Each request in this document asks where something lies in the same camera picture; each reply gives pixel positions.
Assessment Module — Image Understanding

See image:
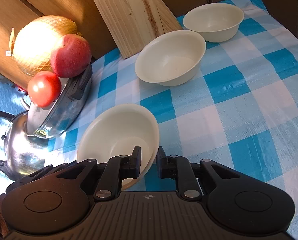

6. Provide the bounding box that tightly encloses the large cream bowl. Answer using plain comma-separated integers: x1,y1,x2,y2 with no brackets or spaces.
76,103,160,190

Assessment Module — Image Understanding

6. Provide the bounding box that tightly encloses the steel pan with lid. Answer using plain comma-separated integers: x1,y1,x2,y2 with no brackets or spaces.
26,65,93,139

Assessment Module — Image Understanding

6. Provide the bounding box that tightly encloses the steel kettle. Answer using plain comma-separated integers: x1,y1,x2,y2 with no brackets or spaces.
0,111,48,181

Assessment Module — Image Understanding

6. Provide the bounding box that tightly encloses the red tomato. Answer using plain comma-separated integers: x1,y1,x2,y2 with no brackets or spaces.
27,71,61,108

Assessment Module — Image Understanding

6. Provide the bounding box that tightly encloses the red apple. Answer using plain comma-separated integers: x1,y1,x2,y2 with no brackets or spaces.
50,34,92,78

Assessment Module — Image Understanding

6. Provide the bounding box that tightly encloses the yellow pomelo in net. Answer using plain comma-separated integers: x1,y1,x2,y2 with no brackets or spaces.
6,15,77,77

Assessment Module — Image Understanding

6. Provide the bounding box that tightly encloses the small far cream bowl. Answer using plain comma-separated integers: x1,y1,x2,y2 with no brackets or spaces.
183,3,245,43

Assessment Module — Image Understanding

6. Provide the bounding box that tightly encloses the wooden knife block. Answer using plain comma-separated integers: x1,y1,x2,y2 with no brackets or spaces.
93,0,182,59

